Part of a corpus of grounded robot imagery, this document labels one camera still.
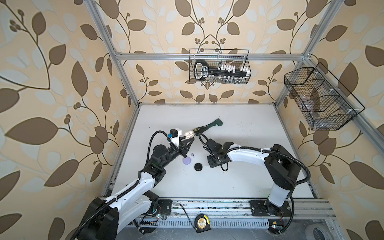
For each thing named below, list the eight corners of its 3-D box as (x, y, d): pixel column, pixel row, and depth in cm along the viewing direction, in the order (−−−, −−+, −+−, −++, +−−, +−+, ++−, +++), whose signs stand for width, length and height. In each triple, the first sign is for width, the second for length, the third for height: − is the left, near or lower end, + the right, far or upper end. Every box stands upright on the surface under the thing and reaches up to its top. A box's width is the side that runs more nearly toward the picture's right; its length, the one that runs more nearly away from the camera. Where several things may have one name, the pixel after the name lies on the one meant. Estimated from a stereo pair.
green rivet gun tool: (196, 135, 105) (196, 134, 103) (193, 130, 108) (193, 128, 106) (222, 124, 111) (223, 122, 109) (219, 119, 114) (219, 118, 112)
